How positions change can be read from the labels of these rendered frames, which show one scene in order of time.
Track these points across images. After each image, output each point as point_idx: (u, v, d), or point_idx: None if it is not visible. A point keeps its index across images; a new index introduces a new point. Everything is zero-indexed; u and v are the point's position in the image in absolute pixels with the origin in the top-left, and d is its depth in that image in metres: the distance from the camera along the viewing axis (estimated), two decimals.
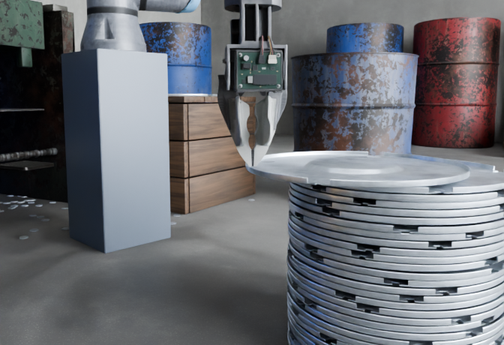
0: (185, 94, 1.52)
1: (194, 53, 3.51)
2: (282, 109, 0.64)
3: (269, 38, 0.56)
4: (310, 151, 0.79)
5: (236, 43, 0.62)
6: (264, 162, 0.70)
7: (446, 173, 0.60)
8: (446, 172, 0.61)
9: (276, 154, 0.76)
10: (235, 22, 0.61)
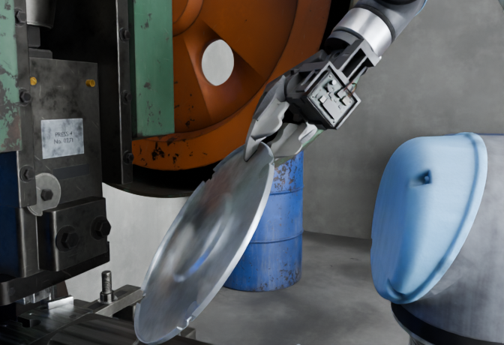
0: None
1: (289, 177, 2.79)
2: (301, 142, 0.67)
3: (355, 85, 0.62)
4: (244, 238, 0.50)
5: None
6: (264, 166, 0.59)
7: (152, 286, 0.68)
8: (151, 289, 0.67)
9: (266, 187, 0.53)
10: (324, 53, 0.67)
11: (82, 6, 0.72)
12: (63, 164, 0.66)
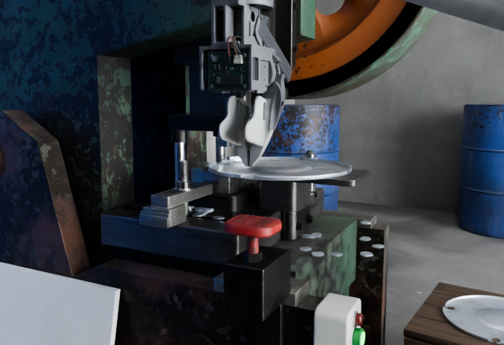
0: None
1: (328, 139, 3.11)
2: (278, 110, 0.62)
3: (234, 38, 0.56)
4: (306, 176, 0.85)
5: None
6: (340, 172, 0.94)
7: None
8: None
9: (335, 174, 0.89)
10: None
11: None
12: None
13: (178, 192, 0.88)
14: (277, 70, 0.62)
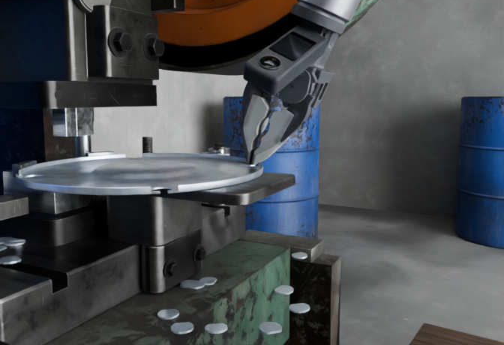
0: None
1: (306, 135, 2.71)
2: (246, 101, 0.65)
3: None
4: (208, 154, 0.72)
5: (311, 59, 0.60)
6: (129, 158, 0.72)
7: None
8: None
9: (167, 154, 0.74)
10: (323, 40, 0.60)
11: None
12: None
13: None
14: None
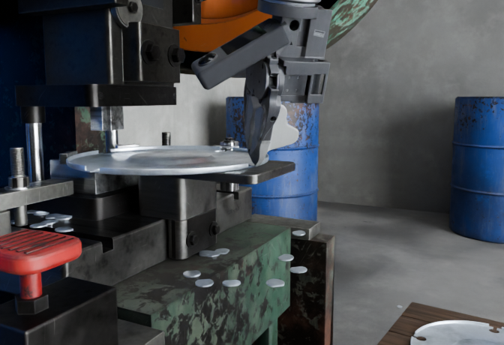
0: None
1: (305, 133, 2.83)
2: None
3: None
4: (69, 157, 0.69)
5: (274, 50, 0.57)
6: None
7: None
8: None
9: (73, 164, 0.63)
10: (283, 28, 0.56)
11: None
12: None
13: (2, 192, 0.60)
14: (249, 67, 0.63)
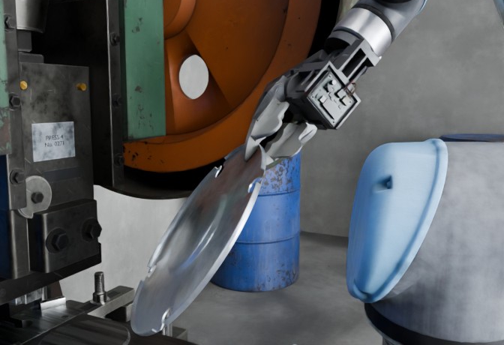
0: None
1: (286, 178, 2.80)
2: (301, 142, 0.67)
3: (355, 85, 0.62)
4: (131, 321, 0.64)
5: None
6: None
7: None
8: None
9: (141, 333, 0.58)
10: (324, 53, 0.67)
11: (73, 10, 0.73)
12: (54, 167, 0.67)
13: None
14: None
